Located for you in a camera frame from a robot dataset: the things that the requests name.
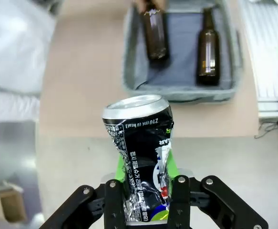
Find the brown cardboard box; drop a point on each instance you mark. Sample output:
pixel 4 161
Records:
pixel 7 202

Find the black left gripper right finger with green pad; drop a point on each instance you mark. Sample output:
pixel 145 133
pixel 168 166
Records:
pixel 181 202

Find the aluminium profile frame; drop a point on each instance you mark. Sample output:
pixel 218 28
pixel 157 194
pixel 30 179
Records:
pixel 267 71

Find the crushed black soda can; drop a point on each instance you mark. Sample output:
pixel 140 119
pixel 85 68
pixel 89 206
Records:
pixel 141 148

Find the brown glass bottle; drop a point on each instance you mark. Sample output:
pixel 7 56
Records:
pixel 156 35
pixel 209 52

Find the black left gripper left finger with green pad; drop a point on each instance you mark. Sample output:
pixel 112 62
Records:
pixel 112 205

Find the grey fabric basket holding bottles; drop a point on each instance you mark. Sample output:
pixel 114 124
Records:
pixel 177 93

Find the person's white coat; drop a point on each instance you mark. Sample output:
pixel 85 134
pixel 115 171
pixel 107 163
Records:
pixel 12 47

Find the person's hand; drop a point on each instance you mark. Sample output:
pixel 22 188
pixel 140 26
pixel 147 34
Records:
pixel 141 4

